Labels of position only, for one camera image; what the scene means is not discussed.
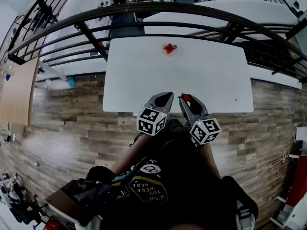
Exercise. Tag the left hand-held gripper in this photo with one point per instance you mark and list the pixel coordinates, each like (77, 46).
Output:
(151, 121)

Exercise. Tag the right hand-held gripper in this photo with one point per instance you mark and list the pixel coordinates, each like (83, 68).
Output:
(205, 130)

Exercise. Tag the red strawberry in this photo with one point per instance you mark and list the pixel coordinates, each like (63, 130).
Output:
(165, 48)
(168, 51)
(170, 45)
(174, 47)
(186, 97)

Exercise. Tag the small plate of strawberries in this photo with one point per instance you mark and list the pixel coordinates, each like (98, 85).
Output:
(177, 53)

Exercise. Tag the person's left forearm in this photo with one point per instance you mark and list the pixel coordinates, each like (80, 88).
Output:
(129, 154)

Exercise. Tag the person's right forearm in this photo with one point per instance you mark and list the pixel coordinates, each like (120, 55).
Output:
(211, 159)

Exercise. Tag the person's black printed t-shirt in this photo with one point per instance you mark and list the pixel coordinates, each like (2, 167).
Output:
(182, 171)

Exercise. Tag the teal object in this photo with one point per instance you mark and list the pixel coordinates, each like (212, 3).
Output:
(72, 81)

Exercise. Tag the white cabinet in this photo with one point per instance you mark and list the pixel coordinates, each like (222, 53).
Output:
(301, 138)

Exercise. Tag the small white bag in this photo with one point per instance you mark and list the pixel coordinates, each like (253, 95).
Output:
(48, 83)

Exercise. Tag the red cabinet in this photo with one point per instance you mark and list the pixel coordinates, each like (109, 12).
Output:
(298, 183)

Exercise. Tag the brown box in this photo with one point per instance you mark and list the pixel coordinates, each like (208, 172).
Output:
(64, 205)

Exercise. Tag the light wooden table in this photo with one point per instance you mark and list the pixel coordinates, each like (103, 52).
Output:
(16, 92)

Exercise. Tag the beige flat box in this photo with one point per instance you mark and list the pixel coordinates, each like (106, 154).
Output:
(16, 128)

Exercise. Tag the small blue object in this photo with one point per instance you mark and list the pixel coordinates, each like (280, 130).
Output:
(8, 77)

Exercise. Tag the small red box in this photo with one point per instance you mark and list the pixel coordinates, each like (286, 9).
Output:
(52, 225)

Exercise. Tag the black office chair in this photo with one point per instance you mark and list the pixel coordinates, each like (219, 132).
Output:
(26, 212)

